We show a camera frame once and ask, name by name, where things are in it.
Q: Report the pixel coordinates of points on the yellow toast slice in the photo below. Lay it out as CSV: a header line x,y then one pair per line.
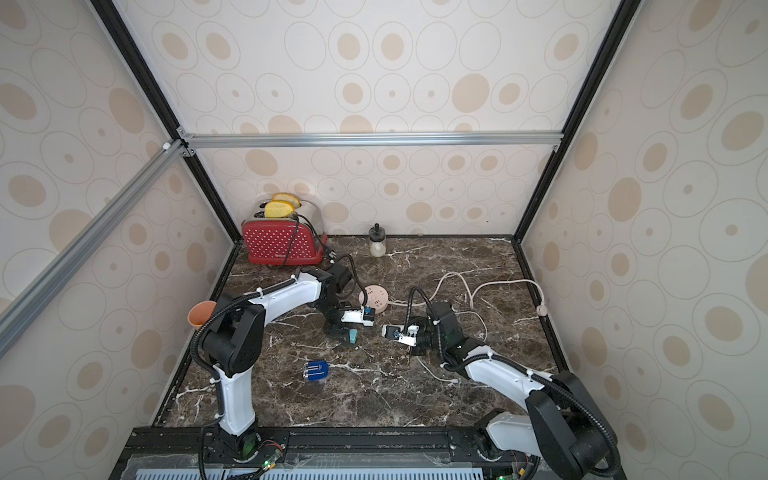
x,y
291,199
277,209

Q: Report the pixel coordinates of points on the red toaster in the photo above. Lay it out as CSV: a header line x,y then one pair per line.
x,y
283,242

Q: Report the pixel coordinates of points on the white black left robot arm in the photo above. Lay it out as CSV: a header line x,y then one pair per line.
x,y
229,333

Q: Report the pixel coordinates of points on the silver aluminium rail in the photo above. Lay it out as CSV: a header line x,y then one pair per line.
x,y
25,309
387,139

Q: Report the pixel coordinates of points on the silver aluminium rear rail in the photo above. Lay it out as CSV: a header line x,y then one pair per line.
x,y
387,139

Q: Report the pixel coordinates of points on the yellow front toast slice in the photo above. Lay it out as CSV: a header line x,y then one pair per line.
x,y
277,209

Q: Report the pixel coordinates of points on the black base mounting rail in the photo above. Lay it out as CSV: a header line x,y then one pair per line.
x,y
328,453

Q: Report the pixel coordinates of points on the glass jar with black lid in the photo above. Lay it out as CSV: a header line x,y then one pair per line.
x,y
377,241

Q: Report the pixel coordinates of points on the silver aluminium left rail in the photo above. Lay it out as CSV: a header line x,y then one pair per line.
x,y
25,309

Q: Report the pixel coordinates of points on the pink round power strip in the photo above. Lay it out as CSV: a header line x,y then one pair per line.
x,y
376,297

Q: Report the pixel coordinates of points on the orange plastic cup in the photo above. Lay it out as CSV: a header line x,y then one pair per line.
x,y
200,313

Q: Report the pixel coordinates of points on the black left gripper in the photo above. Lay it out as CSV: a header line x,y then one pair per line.
x,y
339,330

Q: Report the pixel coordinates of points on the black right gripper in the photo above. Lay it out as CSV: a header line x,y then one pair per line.
x,y
420,334

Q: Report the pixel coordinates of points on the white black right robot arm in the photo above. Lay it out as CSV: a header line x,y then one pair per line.
x,y
563,425

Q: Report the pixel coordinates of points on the yellow rear toast slice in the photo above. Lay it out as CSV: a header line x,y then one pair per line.
x,y
291,199

